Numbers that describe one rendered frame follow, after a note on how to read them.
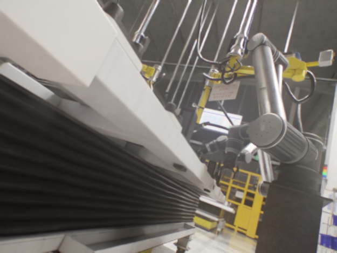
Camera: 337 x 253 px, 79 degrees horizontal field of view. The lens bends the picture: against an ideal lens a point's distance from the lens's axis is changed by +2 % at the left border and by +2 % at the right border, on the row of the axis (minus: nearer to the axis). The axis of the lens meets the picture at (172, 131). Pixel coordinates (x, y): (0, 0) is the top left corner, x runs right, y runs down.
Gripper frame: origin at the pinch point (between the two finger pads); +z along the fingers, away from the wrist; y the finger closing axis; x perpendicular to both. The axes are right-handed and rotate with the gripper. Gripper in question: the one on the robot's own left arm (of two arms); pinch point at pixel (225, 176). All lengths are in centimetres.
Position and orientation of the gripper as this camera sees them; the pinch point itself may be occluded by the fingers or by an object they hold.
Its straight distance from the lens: 145.4
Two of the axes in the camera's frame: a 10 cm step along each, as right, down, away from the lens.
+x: 4.3, 4.1, 8.0
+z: -3.4, 9.0, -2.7
